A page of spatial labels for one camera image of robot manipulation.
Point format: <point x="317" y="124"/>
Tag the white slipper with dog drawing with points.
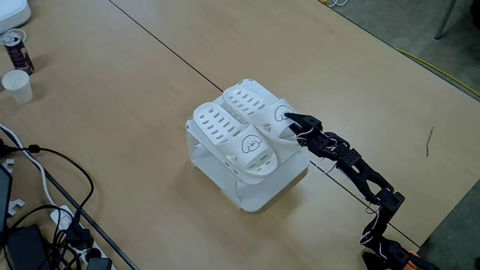
<point x="272" y="125"/>
<point x="264" y="148"/>

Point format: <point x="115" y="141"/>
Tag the white plastic shoe rack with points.
<point x="273" y="187"/>

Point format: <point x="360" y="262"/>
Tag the grey metal chair leg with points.
<point x="444" y="22"/>

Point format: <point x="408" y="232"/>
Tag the black plug adapter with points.
<point x="99" y="264"/>

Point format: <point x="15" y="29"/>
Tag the black power plug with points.
<point x="78" y="238"/>

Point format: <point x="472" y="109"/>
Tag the white power strip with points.
<point x="60" y="217"/>

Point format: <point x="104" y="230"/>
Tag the white paper cup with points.
<point x="18" y="90"/>

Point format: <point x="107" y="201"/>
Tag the dark purple drink can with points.
<point x="20" y="58"/>

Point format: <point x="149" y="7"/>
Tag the black flat electronic device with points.
<point x="26" y="247"/>

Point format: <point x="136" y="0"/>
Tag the white box device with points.
<point x="13" y="13"/>

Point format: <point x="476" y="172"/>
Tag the white printed bracket piece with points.
<point x="17" y="204"/>
<point x="8" y="163"/>

